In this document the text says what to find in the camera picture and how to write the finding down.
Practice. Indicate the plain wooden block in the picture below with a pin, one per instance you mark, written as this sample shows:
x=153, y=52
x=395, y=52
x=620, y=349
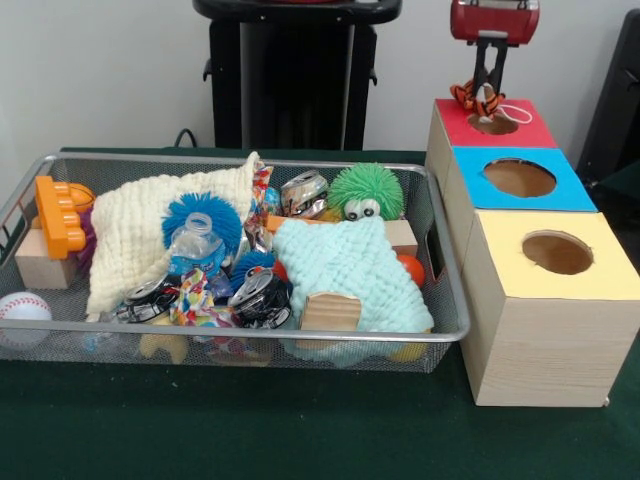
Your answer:
x=42, y=272

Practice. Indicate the clear plastic water bottle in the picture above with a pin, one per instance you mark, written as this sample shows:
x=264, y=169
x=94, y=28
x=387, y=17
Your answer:
x=192, y=250

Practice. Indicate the orange striped tiger plush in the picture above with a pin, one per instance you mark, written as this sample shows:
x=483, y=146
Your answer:
x=467, y=98

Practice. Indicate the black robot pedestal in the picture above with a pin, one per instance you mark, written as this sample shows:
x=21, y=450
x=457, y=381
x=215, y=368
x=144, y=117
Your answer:
x=300, y=75

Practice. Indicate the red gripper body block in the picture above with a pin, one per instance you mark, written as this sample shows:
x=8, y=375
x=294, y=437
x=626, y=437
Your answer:
x=495, y=17

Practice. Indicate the black standing panel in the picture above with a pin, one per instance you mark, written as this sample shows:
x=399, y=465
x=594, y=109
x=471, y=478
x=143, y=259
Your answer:
x=615, y=100

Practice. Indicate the clear mesh bin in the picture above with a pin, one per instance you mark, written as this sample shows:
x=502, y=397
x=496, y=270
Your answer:
x=175, y=167

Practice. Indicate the green spiky ball with eyes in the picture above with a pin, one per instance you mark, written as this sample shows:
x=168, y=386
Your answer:
x=362, y=185

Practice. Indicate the crushed black can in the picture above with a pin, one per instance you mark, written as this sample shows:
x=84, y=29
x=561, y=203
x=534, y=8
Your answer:
x=260, y=300

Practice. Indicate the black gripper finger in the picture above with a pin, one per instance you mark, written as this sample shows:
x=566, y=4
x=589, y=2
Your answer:
x=501, y=65
x=480, y=70

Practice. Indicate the large blue spiky ball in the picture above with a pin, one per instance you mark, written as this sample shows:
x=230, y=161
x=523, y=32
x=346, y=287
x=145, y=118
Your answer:
x=175, y=215

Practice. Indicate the dark green table cloth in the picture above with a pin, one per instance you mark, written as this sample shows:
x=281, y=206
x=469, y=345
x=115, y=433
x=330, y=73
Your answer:
x=625, y=195
x=300, y=425

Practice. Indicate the cream knitted cloth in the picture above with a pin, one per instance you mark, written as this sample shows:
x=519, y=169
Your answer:
x=130, y=225

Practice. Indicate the corrugated cardboard piece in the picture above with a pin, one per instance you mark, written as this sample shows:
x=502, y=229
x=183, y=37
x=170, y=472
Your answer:
x=330, y=311

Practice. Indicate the white baseball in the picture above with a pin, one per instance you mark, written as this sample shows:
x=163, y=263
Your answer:
x=25, y=307

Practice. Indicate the wooden box with three holes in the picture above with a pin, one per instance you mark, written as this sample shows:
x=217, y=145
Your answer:
x=550, y=350

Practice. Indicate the orange toy building brick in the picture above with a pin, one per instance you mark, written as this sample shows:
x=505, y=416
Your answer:
x=60, y=215

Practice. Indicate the mint knitted cloth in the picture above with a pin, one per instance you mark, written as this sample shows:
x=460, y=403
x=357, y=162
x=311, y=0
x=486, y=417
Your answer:
x=350, y=260

